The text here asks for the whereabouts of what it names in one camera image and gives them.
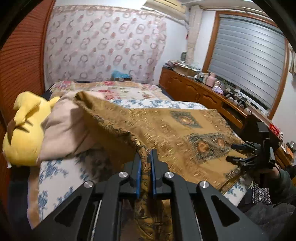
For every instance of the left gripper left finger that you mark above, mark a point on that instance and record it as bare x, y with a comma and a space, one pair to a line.
93, 211

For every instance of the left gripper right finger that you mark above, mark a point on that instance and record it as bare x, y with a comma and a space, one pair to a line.
199, 211

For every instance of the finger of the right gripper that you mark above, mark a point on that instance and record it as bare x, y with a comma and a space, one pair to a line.
242, 162
249, 147

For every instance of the brown gold patterned cloth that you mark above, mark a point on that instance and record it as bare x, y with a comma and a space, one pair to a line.
194, 144

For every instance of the black white patterned garment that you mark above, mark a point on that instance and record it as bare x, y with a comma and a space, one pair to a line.
260, 195

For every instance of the white blue floral sheet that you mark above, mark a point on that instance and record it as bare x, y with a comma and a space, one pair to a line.
59, 178

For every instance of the purple small object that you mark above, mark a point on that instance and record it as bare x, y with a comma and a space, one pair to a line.
218, 90

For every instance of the pink bottle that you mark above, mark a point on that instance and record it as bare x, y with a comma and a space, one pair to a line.
211, 80

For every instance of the beige cloth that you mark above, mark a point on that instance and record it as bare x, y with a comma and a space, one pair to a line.
65, 131

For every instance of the wooden sideboard cabinet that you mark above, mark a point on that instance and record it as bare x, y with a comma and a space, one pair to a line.
182, 88

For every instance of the grey window blind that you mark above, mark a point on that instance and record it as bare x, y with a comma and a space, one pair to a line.
249, 54

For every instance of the yellow plush toy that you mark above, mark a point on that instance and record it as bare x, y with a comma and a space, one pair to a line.
23, 140

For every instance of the blue folded cloth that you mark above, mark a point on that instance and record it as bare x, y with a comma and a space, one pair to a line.
118, 76

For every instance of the air conditioner unit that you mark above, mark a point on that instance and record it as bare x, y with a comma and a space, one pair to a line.
170, 7

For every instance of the circle patterned curtain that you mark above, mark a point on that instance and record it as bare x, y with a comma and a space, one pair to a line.
89, 43

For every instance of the wooden louvered closet door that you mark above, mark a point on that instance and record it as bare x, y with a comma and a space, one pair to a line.
23, 34

